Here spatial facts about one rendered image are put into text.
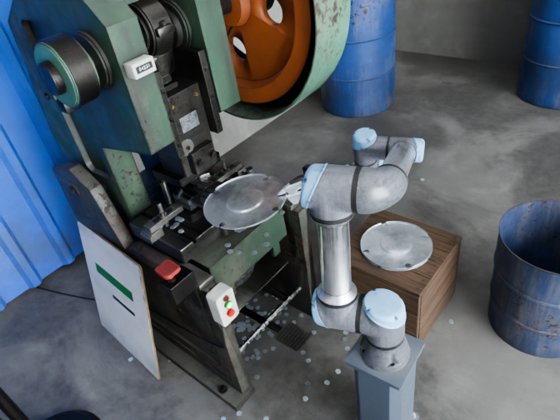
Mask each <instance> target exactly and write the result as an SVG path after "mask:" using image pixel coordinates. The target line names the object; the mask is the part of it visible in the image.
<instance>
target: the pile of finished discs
mask: <svg viewBox="0 0 560 420"><path fill-rule="evenodd" d="M361 250H362V254H363V256H364V257H365V258H366V259H367V260H368V261H369V262H370V263H371V264H373V265H374V266H376V267H378V266H379V267H380V268H382V269H385V270H389V271H407V270H411V269H414V268H417V267H419V266H421V265H423V264H424V263H425V262H426V261H427V260H428V258H430V257H431V255H432V252H433V242H432V239H431V238H430V237H429V236H428V233H427V232H426V231H424V230H423V229H422V228H420V227H419V226H417V225H415V224H412V223H410V222H402V221H389V222H385V223H384V224H383V223H382V224H381V223H379V224H376V225H374V226H372V227H370V228H369V229H368V230H367V231H366V232H365V233H364V234H363V235H362V239H361Z"/></svg>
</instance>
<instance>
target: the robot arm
mask: <svg viewBox="0 0 560 420"><path fill-rule="evenodd" d="M424 146H425V142H424V140H423V139H421V138H415V137H384V136H377V134H376V133H375V131H374V130H373V129H370V128H369V127H363V128H360V129H358V130H357V131H356V132H355V133H354V134H353V135H352V148H353V156H354V162H353V163H350V164H347V165H335V164H328V163H325V164H317V163H315V164H313V165H309V164H306V165H305V166H304V167H302V170H303V174H302V175H299V176H297V177H295V178H294V179H293V180H292V181H290V182H289V183H288V184H287V185H286V186H284V187H283V188H282V189H281V191H280V192H279V193H278V194H277V195H278V196H280V195H283V194H284V193H287V198H286V199H287V200H289V201H290V202H291V203H292V204H298V203H299V199H300V204H301V206H302V208H305V209H308V208H309V212H310V217H311V219H312V220H313V221H314V222H315V223H317V240H318V251H319V260H320V271H321V280H322V282H321V283H320V284H319V286H318V287H317V288H316V289H315V291H314V293H313V295H312V317H313V320H314V322H315V323H316V324H317V325H319V326H323V327H325V328H334V329H338V330H343V331H347V332H352V333H360V334H364V335H363V337H362V340H361V342H360V354H361V357H362V360H363V361H364V362H365V363H366V365H368V366H369V367H370V368H371V369H373V370H375V371H377V372H380V373H394V372H396V371H398V370H400V369H402V368H403V367H404V366H405V365H406V364H407V363H408V360H409V358H410V346H409V342H408V340H407V339H406V337H405V321H406V312H405V306H404V303H403V300H402V299H401V298H400V297H399V296H398V295H397V294H396V293H395V292H392V291H390V290H387V289H384V288H377V289H374V291H373V290H371V291H370V292H368V293H367V294H364V293H359V292H358V291H357V287H356V285H355V284H354V283H353V282H352V276H351V254H350V232H349V221H350V220H351V219H352V218H353V216H354V214H355V213H357V214H372V213H378V212H380V211H382V210H385V209H387V208H390V207H391V206H392V205H393V204H395V203H396V202H398V201H399V200H400V199H401V198H402V197H403V195H404V193H405V192H406V190H407V188H408V174H409V171H410V169H411V166H412V165H413V163H420V162H421V161H422V160H423V155H424ZM383 160H384V161H383Z"/></svg>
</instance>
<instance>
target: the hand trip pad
mask: <svg viewBox="0 0 560 420"><path fill-rule="evenodd" d="M180 270H181V268H180V266H179V265H178V264H176V263H175V262H173V261H171V260H165V261H163V262H162V263H161V264H159V265H158V266H157V267H156V268H155V273H156V274H157V275H158V276H160V277H162V278H164V279H166V280H168V279H169V280H171V279H173V277H174V276H175V275H176V274H177V273H179V272H180Z"/></svg>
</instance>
